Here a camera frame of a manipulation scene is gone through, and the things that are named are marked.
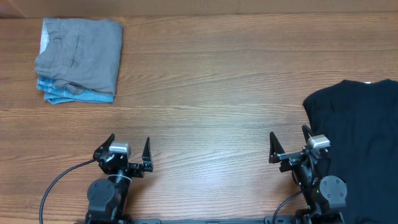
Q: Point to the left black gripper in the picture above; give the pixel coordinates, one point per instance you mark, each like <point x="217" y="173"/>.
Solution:
<point x="138" y="169"/>

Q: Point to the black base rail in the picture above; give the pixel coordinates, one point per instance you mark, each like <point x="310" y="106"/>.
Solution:
<point x="283" y="219"/>

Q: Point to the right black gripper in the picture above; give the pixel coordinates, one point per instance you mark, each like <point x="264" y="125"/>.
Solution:
<point x="294" y="157"/>

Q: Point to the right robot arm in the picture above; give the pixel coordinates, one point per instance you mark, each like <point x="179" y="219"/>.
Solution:
<point x="325" y="195"/>

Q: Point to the folded blue jeans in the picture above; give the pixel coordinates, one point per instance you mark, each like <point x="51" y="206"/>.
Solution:
<point x="56" y="95"/>

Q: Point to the folded grey shorts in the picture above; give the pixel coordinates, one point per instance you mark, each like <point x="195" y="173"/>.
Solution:
<point x="82" y="54"/>

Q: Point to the black t-shirt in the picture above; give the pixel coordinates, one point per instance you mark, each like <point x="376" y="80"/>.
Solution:
<point x="360" y="120"/>

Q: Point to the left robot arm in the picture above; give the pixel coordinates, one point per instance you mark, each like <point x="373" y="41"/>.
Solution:
<point x="107" y="197"/>

